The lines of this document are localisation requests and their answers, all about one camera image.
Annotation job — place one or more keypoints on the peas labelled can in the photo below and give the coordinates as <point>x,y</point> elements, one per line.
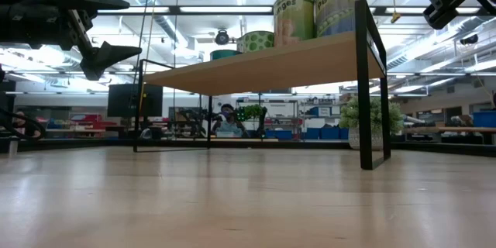
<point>335,7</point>

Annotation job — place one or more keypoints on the short teal can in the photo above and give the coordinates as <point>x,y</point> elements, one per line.
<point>224,54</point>

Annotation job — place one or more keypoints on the green oranges labelled can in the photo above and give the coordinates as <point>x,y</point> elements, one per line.
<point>294,19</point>

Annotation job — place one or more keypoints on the green dotted can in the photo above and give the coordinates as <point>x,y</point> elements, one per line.
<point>255,42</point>

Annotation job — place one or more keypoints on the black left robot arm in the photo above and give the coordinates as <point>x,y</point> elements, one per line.
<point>5,97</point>

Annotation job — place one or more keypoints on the black background robot arm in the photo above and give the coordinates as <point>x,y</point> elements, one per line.
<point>193,118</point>

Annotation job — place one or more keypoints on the black computer monitor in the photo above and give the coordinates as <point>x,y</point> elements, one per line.
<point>124,100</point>

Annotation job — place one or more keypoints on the red storage bins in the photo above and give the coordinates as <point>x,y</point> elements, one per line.
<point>85,118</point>

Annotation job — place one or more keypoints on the person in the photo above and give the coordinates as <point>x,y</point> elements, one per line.
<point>23,126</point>
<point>228,126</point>

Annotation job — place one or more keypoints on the pale potted plant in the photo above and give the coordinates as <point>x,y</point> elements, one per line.
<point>395,116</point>

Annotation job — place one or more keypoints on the blue storage bin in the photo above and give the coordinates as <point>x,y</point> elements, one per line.
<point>279,135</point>
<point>484,119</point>
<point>329,133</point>

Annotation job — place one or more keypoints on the wooden workbench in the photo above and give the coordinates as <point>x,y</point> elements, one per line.
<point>465,129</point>

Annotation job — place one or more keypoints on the small green plant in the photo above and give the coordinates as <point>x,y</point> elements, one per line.
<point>252,111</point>

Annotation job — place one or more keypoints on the round black overhead camera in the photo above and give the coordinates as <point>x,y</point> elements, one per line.
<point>222,37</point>

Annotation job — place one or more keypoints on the wooden shelf with black frame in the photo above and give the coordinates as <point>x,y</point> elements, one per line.
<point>271,69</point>

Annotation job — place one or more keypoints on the black table edge frame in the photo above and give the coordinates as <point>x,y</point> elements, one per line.
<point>271,144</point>

